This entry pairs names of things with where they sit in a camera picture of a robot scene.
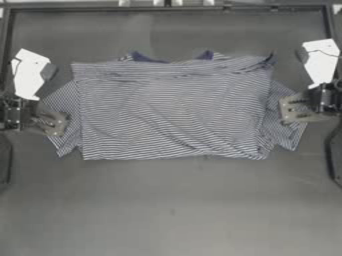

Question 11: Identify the black table frame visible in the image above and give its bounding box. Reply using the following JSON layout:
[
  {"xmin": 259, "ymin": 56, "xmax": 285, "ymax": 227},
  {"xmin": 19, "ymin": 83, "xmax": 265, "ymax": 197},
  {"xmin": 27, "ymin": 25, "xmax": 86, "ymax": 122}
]
[{"xmin": 0, "ymin": 1, "xmax": 342, "ymax": 98}]

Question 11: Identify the navy white striped shirt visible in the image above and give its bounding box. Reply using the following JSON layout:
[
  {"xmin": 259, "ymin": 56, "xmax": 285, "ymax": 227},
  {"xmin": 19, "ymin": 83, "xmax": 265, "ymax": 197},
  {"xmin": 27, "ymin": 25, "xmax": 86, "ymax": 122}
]
[{"xmin": 42, "ymin": 49, "xmax": 309, "ymax": 162}]

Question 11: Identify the black side block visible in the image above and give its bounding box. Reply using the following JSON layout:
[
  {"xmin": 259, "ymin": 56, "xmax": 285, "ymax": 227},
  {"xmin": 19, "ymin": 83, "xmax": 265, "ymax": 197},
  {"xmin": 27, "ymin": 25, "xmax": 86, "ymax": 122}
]
[
  {"xmin": 326, "ymin": 126, "xmax": 342, "ymax": 188},
  {"xmin": 0, "ymin": 133, "xmax": 14, "ymax": 193}
]

